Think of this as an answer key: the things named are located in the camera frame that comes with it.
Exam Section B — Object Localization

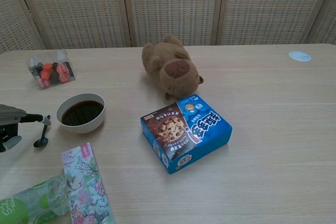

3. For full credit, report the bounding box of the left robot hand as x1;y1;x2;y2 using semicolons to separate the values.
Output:
0;104;52;153

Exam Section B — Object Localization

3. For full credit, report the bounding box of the black plastic spoon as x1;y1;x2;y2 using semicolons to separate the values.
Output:
33;115;51;148

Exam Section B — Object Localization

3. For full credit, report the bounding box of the clear box with red-black pieces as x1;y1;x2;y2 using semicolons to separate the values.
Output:
26;49;76;90

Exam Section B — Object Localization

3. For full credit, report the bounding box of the cup of dark coffee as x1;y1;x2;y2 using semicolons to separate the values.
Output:
56;93;106;134

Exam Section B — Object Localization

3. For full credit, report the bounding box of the clear bottle with green label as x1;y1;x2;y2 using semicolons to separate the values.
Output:
0;175;71;224

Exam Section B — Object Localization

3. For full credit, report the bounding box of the blue cookie box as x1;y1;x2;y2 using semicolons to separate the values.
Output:
140;93;233;175

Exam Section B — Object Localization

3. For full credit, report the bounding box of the pink floral carton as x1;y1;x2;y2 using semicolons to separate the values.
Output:
61;142;116;224

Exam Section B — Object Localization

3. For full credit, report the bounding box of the brown capybara plush toy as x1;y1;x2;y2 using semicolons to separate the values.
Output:
142;34;205;101

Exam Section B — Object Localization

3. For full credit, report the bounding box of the woven bamboo folding screen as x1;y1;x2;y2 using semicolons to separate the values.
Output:
0;0;336;54

